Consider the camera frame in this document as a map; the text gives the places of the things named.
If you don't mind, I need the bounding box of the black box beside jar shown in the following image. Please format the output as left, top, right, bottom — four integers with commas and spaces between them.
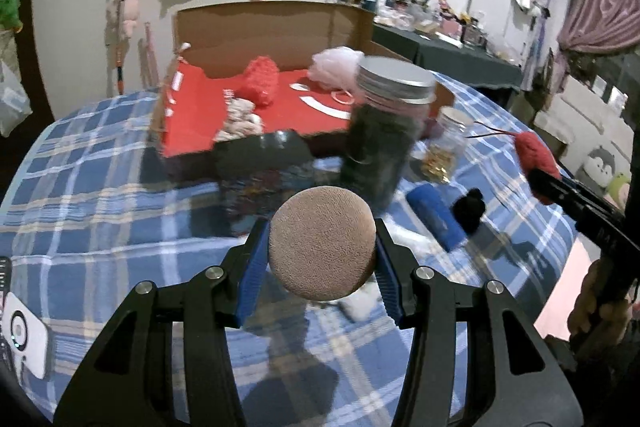
213, 130, 314, 236

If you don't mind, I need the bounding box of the beige round powder puff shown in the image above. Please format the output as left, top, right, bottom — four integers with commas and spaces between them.
269, 185, 376, 301

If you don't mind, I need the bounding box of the white lace scrunchie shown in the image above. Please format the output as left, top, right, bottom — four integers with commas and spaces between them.
214, 98, 264, 143

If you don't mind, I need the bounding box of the pink plush on wall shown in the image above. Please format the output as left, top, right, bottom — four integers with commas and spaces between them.
108, 0, 140, 39

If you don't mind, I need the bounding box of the red mesh sponge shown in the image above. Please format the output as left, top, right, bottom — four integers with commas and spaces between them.
234, 56, 280, 108

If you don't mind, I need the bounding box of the purple curtain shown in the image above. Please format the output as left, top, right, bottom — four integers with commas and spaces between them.
558, 0, 639, 55

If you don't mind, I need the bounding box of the penguin plush toy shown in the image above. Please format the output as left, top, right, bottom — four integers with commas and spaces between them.
576, 146, 630, 211

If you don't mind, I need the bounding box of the white plastic bag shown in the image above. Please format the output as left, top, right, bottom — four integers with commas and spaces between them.
0, 62, 32, 138

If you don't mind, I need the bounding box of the dark red knitted scrunchie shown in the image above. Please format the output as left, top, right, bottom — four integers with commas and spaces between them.
514, 131, 562, 206

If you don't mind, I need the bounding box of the white device with ring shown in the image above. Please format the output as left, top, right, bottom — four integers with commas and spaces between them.
1, 293, 49, 381

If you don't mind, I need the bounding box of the cardboard box red lining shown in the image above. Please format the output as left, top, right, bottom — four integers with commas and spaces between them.
150, 0, 457, 182

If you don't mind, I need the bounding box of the green dinosaur plush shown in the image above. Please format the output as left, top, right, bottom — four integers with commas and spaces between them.
0, 0, 23, 32

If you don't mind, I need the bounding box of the blue cloth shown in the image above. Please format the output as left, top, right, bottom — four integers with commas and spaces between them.
406, 183, 466, 253

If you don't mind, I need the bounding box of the large glass jar metal lid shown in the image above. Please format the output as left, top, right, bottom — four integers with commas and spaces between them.
340, 56, 436, 216

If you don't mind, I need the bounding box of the person right hand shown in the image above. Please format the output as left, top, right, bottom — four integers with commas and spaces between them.
566, 258, 639, 338

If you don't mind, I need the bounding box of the white bath loofah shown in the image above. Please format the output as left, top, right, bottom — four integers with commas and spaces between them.
307, 46, 364, 91

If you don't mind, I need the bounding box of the black knitted scrunchie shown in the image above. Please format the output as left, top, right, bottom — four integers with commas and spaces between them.
450, 187, 486, 236

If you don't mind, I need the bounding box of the dark green covered side table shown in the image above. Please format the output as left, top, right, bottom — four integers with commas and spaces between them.
372, 24, 523, 91

